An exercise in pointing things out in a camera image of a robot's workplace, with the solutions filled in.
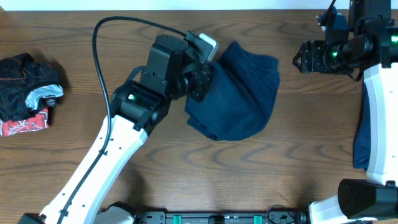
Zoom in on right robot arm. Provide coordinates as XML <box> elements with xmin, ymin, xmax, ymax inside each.
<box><xmin>293</xmin><ymin>1</ymin><xmax>397</xmax><ymax>223</ymax></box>

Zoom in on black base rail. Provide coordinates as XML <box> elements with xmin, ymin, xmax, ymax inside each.
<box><xmin>133</xmin><ymin>208</ymin><xmax>309</xmax><ymax>224</ymax></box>

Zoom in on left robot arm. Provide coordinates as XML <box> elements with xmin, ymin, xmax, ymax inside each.
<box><xmin>19</xmin><ymin>33</ymin><xmax>218</xmax><ymax>223</ymax></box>

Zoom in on black patterned folded garment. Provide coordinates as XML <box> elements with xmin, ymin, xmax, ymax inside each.
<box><xmin>1</xmin><ymin>53</ymin><xmax>63</xmax><ymax>121</ymax></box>

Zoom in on navy blue garment pile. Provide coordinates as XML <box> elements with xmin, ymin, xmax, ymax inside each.
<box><xmin>353</xmin><ymin>84</ymin><xmax>371</xmax><ymax>170</ymax></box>

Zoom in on red patterned folded garment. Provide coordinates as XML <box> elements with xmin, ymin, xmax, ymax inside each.
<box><xmin>1</xmin><ymin>108</ymin><xmax>49</xmax><ymax>137</ymax></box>

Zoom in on navy blue shorts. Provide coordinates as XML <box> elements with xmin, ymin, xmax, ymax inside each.
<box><xmin>185</xmin><ymin>42</ymin><xmax>280</xmax><ymax>141</ymax></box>

